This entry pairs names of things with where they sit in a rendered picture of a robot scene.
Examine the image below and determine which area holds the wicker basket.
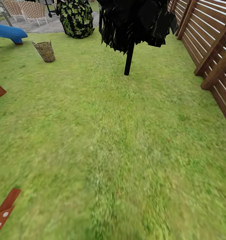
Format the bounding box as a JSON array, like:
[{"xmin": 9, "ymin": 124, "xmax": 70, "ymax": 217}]
[{"xmin": 34, "ymin": 41, "xmax": 55, "ymax": 63}]

